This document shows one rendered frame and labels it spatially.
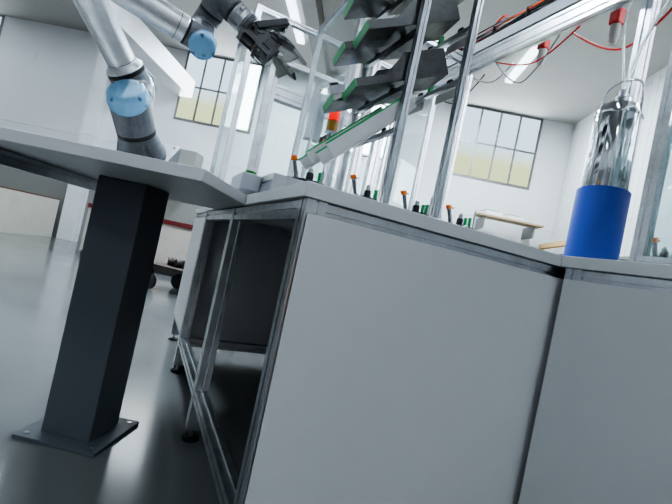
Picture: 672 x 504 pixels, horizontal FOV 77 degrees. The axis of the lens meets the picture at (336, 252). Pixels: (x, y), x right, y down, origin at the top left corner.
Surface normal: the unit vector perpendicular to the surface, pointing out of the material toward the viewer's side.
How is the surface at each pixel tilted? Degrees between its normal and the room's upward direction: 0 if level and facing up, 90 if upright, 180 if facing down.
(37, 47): 90
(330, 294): 90
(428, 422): 90
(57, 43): 90
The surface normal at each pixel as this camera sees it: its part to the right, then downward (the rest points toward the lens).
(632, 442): -0.89, -0.20
